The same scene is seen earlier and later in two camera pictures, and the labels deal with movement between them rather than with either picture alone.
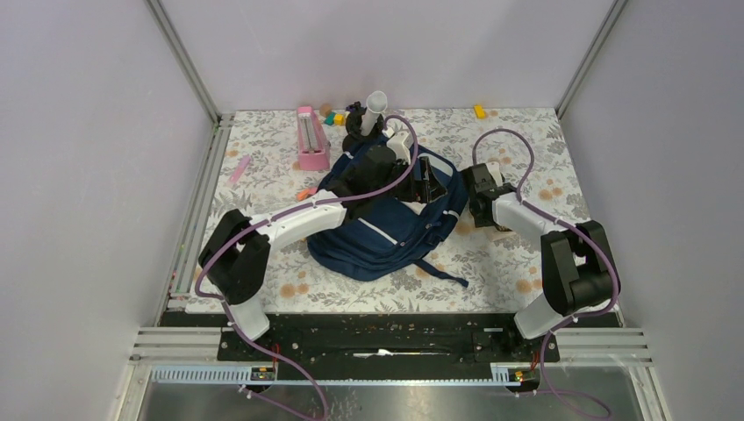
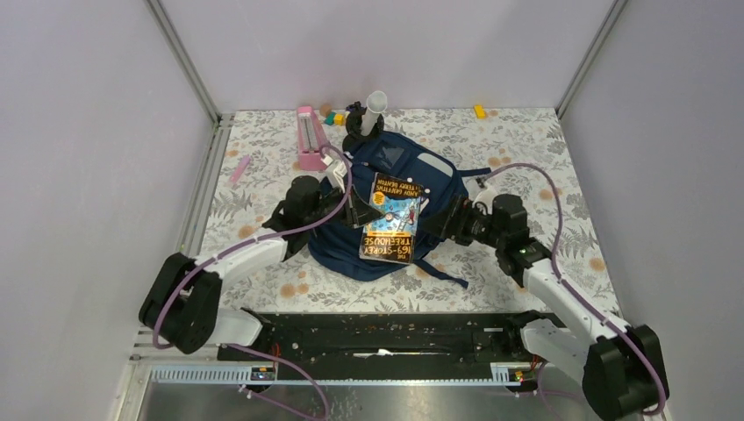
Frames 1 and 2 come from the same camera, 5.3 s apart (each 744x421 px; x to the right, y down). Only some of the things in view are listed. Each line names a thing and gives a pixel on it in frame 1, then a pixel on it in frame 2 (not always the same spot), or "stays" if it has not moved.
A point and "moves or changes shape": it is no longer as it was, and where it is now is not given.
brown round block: x=325 y=109 stays
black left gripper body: x=415 y=189 to x=343 y=215
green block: x=329 y=118 stays
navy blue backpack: x=384 y=237 stays
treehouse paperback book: x=496 y=234 moves or changes shape
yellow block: x=480 y=111 stays
